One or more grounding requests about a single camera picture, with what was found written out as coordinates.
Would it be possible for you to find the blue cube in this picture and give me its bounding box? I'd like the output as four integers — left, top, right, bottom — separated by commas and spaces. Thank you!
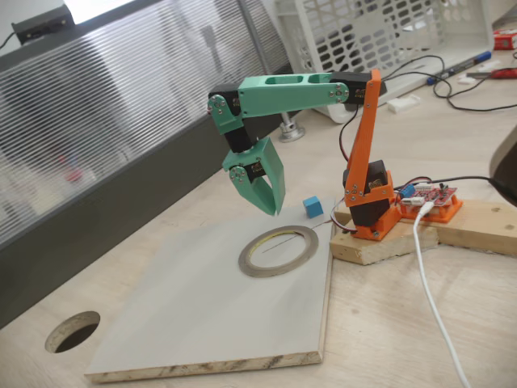
302, 196, 325, 220

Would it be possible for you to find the grey chipboard panel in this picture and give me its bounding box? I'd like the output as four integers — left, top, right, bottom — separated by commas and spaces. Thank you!
83, 196, 337, 384

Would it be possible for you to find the translucent ribbed partition panel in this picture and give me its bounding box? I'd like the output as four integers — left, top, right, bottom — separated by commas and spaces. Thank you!
0, 0, 292, 329

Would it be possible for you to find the light wooden base block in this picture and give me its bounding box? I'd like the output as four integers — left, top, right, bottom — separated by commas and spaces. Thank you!
329, 212, 439, 267

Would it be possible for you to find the red controller circuit board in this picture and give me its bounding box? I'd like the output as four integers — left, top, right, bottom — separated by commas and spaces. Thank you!
397, 183, 460, 210

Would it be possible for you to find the white plastic crate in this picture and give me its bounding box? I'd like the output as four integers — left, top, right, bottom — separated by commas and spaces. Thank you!
274, 0, 496, 122

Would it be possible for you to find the orange circuit board holder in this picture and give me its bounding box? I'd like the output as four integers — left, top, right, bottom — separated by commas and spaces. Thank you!
397, 193, 464, 224

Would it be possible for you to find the blue and white marker pen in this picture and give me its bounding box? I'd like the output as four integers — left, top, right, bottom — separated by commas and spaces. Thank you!
427, 50, 493, 86

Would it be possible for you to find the wooden plank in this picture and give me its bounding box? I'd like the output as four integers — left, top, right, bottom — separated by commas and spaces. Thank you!
438, 200, 517, 256

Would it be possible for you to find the dark rounded object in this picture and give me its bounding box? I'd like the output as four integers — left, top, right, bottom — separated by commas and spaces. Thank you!
488, 124, 517, 203

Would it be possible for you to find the black box device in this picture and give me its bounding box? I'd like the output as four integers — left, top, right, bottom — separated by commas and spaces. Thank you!
11, 4, 74, 44

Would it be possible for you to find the red and white box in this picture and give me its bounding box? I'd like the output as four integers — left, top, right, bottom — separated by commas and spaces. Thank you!
493, 30, 517, 52

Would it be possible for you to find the silver metal post foot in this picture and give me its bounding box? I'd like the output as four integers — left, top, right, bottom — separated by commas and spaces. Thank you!
279, 112, 307, 144

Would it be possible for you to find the grey ring of tape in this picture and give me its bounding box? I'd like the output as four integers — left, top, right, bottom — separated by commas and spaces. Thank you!
237, 225, 320, 279

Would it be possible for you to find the white USB cable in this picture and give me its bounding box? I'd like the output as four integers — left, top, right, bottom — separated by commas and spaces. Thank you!
412, 201, 472, 388

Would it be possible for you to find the black power cable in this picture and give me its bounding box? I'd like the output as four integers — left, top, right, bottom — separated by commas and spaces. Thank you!
431, 175, 517, 195

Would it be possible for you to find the thin black cable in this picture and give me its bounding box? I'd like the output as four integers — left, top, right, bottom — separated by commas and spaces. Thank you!
379, 55, 517, 112

